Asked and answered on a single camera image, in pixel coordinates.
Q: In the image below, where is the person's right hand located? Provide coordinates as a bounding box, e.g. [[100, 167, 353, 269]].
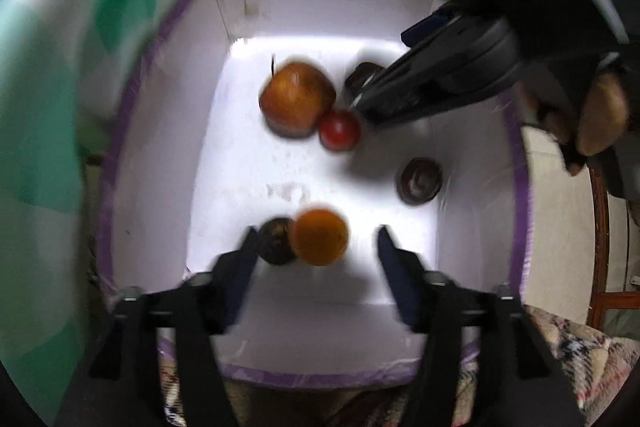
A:
[[520, 52, 632, 178]]

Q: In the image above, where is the orange mandarin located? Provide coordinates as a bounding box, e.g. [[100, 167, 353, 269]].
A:
[[291, 207, 350, 268]]

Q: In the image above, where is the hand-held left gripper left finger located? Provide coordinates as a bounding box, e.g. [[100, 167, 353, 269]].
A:
[[55, 227, 261, 427]]

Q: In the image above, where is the wrinkled dark apple with stem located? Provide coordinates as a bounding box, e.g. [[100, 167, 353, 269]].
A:
[[258, 62, 337, 138]]

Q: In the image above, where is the green white checkered tablecloth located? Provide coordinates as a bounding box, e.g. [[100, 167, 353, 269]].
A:
[[0, 0, 223, 423]]

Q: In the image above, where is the white box with purple rim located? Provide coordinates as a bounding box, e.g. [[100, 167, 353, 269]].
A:
[[97, 0, 531, 390]]

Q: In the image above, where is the wooden chair frame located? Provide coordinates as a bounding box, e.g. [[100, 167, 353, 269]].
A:
[[586, 164, 640, 330]]

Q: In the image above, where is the dark wrinkled passion fruit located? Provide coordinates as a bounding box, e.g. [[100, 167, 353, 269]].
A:
[[256, 217, 300, 266], [344, 62, 386, 96], [395, 157, 443, 206]]

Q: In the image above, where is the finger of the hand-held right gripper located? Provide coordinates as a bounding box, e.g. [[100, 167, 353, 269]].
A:
[[401, 7, 468, 52], [349, 42, 453, 128]]

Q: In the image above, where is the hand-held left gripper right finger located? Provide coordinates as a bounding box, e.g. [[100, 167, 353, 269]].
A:
[[376, 225, 586, 427]]

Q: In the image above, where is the red tomato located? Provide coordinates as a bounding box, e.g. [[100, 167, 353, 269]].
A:
[[318, 109, 362, 152]]

